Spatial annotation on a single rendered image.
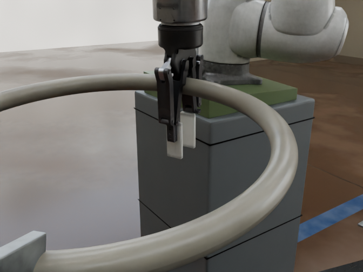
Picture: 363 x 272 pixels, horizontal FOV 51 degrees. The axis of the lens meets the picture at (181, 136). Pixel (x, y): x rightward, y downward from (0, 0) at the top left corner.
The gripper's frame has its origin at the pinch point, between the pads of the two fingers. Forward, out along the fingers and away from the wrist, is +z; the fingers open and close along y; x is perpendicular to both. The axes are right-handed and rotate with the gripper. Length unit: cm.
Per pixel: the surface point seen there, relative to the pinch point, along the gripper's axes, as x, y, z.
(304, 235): 10, -103, 90
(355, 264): 32.2, 15.0, 4.9
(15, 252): 12.7, 45.1, -11.8
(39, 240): 12.0, 42.7, -10.8
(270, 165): 22.8, 22.8, -10.1
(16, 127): -243, -144, 96
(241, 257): 3, -31, 51
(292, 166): 24.6, 21.4, -9.8
